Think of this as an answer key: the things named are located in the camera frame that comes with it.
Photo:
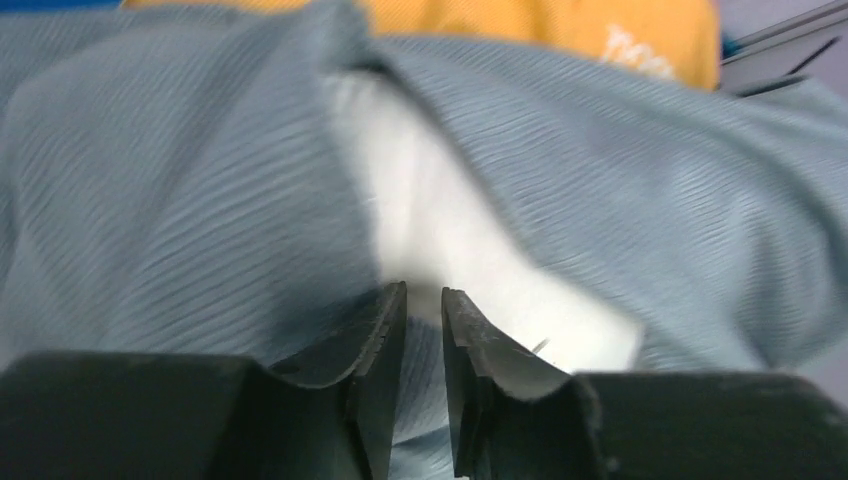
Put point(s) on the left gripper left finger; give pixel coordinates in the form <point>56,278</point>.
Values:
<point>325,413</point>

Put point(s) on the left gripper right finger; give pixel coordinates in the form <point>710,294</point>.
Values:
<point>514,416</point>

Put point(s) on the white pillow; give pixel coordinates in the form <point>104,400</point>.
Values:
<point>434,227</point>

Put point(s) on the grey blue pillowcase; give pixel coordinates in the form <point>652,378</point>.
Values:
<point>173,180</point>

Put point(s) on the orange printed pillow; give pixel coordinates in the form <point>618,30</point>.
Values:
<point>489,42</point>

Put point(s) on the blue pillow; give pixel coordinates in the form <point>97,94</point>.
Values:
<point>15,6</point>

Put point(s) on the black tripod stand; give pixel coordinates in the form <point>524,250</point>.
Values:
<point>824,59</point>

